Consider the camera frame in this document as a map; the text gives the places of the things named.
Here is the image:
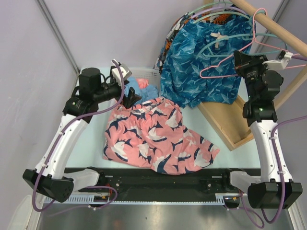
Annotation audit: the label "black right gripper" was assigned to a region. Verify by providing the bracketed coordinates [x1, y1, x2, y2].
[233, 51, 270, 101]

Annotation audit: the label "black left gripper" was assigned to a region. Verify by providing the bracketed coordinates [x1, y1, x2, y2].
[93, 77, 141, 109]

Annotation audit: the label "pink wire hanger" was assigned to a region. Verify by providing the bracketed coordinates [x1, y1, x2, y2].
[199, 7, 307, 79]

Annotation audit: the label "pink shark print shorts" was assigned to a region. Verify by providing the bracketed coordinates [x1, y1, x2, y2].
[103, 97, 220, 175]

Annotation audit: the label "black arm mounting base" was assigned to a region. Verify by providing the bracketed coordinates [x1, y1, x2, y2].
[63, 167, 262, 209]

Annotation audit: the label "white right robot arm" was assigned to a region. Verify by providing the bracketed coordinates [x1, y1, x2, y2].
[221, 50, 303, 209]

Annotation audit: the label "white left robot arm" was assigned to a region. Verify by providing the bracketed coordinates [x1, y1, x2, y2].
[23, 64, 139, 206]

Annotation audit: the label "teal hanger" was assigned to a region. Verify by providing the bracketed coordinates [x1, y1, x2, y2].
[195, 8, 288, 59]

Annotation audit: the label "blue shark print shorts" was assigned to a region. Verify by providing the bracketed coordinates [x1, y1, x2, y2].
[161, 16, 253, 108]

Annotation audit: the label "purple hanger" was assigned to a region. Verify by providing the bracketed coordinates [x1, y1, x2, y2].
[188, 4, 250, 22]

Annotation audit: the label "mint green hanger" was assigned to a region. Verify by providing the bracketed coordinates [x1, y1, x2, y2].
[188, 0, 247, 18]

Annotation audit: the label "light blue garment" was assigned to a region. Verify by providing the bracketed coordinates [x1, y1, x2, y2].
[124, 76, 159, 104]

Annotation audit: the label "white plastic laundry basket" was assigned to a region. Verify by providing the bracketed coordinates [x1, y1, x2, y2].
[131, 68, 161, 95]

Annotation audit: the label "wooden hanging rod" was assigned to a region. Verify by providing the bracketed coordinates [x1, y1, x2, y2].
[231, 0, 307, 57]

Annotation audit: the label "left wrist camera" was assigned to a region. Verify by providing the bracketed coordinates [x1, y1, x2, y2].
[110, 59, 132, 86]

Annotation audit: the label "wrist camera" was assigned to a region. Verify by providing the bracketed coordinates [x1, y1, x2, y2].
[110, 59, 132, 86]
[263, 50, 299, 71]

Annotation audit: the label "white drawstring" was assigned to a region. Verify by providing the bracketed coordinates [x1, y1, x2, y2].
[210, 32, 229, 48]

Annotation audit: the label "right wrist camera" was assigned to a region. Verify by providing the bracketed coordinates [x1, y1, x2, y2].
[263, 50, 299, 71]

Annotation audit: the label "wooden rack base frame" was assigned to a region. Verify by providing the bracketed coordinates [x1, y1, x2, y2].
[197, 96, 254, 151]

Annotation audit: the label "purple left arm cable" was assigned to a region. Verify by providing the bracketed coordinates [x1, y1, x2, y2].
[32, 59, 125, 218]

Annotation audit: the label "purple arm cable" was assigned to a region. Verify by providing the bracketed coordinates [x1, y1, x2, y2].
[241, 54, 307, 228]
[32, 59, 125, 218]

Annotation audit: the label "aluminium corner post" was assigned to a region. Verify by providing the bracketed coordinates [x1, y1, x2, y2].
[35, 0, 80, 75]

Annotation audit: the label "white cable duct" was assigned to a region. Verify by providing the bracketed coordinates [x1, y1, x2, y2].
[69, 193, 227, 206]

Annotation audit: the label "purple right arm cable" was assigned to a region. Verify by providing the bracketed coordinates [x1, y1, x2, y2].
[241, 54, 307, 228]

